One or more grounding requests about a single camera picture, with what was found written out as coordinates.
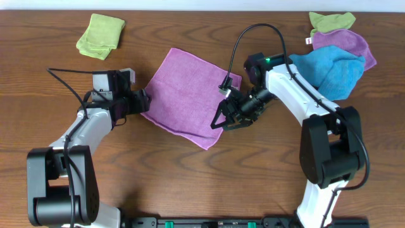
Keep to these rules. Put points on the blue cloth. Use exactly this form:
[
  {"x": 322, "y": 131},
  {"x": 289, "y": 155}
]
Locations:
[{"x": 330, "y": 69}]

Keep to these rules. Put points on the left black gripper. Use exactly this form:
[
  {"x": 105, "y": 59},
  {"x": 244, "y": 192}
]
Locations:
[{"x": 142, "y": 101}]

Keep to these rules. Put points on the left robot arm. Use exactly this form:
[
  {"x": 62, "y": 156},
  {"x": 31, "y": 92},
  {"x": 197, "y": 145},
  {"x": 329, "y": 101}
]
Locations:
[{"x": 62, "y": 188}]

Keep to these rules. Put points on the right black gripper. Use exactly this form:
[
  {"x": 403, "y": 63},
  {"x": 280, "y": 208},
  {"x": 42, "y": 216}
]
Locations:
[{"x": 234, "y": 113}]

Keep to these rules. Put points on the folded green cloth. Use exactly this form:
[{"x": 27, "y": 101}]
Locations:
[{"x": 101, "y": 36}]

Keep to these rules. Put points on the purple cloth with tag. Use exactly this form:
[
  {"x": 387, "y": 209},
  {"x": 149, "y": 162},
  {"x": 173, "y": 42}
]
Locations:
[{"x": 347, "y": 40}]

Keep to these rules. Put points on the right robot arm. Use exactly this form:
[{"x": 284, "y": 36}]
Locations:
[{"x": 332, "y": 153}]

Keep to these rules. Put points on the crumpled green cloth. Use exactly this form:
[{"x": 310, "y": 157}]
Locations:
[{"x": 328, "y": 23}]

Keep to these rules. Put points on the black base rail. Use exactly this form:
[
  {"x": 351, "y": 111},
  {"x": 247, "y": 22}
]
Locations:
[{"x": 246, "y": 223}]

